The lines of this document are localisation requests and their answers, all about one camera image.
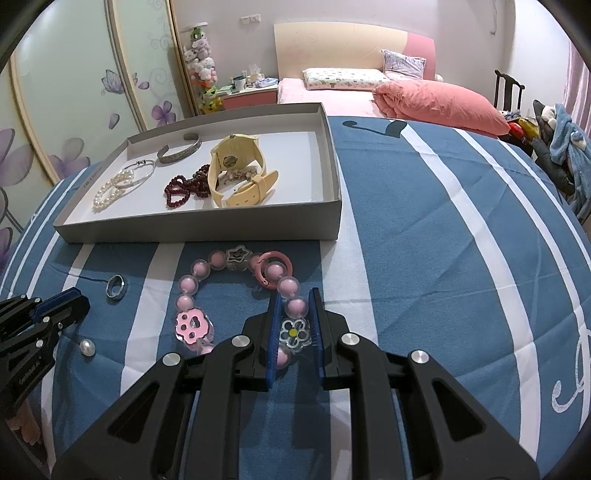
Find pink curtain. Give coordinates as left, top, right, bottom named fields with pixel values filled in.
left=566, top=41, right=591, bottom=108

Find purple pillow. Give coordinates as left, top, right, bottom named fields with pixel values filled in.
left=381, top=49, right=426, bottom=80

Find dark clothes pile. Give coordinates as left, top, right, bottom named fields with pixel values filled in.
left=530, top=99, right=574, bottom=200

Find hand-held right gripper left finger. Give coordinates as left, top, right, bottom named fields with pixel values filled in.
left=51, top=295, right=283, bottom=480

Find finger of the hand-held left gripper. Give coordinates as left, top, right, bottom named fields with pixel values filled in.
left=28, top=293, right=91, bottom=343
left=0, top=287, right=80, bottom=324

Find white pearl bracelet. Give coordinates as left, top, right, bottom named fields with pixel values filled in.
left=92, top=168, right=135, bottom=213

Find silver cuff bangle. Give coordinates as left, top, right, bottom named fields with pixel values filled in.
left=156, top=133, right=202, bottom=165

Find yellow wrist watch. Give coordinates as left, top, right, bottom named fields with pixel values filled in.
left=206, top=133, right=280, bottom=209

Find blue plush garment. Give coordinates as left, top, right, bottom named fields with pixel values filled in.
left=549, top=104, right=591, bottom=228

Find clear tube of plush toys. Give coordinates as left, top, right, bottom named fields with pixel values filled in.
left=180, top=23, right=223, bottom=114

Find grey cardboard tray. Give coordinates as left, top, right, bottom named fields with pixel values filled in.
left=53, top=102, right=343, bottom=244

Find cream and pink headboard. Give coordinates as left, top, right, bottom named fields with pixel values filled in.
left=274, top=22, right=437, bottom=80

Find dark red bead bracelet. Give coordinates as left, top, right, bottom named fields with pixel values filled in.
left=164, top=164, right=213, bottom=209

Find red and yellow toys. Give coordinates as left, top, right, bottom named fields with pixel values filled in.
left=505, top=111, right=539, bottom=140

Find pink nightstand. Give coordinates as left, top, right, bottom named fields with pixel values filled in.
left=221, top=83, right=280, bottom=110

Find coral pink duvet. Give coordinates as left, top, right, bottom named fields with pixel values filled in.
left=372, top=79, right=511, bottom=136

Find blue white striped blanket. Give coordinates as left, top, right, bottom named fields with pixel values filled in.
left=0, top=113, right=591, bottom=480

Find dark wooden chair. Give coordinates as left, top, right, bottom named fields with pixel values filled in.
left=494, top=69, right=526, bottom=112

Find bed with pink sheet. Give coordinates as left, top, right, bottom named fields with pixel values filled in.
left=277, top=78, right=385, bottom=119

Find floral sliding door wardrobe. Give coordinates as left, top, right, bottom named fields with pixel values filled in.
left=0, top=0, right=195, bottom=243

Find silver chain bracelet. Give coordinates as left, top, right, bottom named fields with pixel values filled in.
left=112, top=159, right=156, bottom=189

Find white patterned pillow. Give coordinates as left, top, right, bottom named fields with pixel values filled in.
left=302, top=67, right=393, bottom=92

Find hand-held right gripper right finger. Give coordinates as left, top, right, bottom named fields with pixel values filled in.
left=310, top=287, right=541, bottom=480

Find pink bead charm chain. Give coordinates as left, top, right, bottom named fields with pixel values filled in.
left=174, top=249, right=308, bottom=371

